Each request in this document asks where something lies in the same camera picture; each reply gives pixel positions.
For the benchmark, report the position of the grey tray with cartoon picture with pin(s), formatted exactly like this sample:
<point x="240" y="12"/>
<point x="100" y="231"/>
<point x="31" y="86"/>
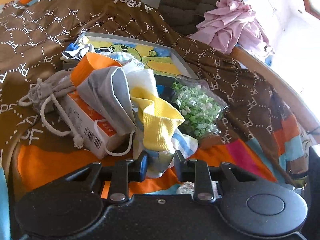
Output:
<point x="161" y="59"/>

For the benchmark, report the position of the pink crumpled cloth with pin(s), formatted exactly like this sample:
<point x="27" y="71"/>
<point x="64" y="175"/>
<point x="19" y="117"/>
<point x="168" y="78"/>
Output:
<point x="233" y="23"/>

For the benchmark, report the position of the white cloth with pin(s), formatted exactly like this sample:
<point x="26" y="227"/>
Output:
<point x="138" y="77"/>

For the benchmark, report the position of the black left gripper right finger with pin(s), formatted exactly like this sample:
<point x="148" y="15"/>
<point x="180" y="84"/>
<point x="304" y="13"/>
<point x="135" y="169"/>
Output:
<point x="227" y="175"/>

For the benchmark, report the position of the brown patterned PF blanket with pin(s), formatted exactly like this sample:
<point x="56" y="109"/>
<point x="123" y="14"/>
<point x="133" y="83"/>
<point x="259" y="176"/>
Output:
<point x="255" y="130"/>

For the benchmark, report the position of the grey drawstring pouch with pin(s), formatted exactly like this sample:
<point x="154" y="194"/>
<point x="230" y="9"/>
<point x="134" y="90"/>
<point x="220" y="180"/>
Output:
<point x="43" y="97"/>

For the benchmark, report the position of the orange and white box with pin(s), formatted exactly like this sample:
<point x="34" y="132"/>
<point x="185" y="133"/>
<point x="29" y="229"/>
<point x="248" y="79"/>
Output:
<point x="85" y="122"/>

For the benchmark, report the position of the wooden bed rail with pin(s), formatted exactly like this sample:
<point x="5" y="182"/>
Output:
<point x="303" y="114"/>

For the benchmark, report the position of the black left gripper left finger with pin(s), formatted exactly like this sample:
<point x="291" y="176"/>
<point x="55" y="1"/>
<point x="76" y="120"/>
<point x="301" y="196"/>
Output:
<point x="115" y="179"/>

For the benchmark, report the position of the yellow striped sock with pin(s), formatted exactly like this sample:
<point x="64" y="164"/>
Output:
<point x="157" y="132"/>

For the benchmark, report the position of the grey face mask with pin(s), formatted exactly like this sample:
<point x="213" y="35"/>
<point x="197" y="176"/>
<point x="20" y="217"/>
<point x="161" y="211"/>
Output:
<point x="107" y="92"/>

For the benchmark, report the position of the orange plastic cup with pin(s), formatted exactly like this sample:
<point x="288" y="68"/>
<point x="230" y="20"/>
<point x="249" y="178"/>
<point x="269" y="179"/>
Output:
<point x="90" y="62"/>

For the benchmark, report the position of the blue white small sock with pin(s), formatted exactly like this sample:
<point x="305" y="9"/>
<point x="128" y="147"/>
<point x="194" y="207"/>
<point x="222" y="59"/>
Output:
<point x="78" y="49"/>

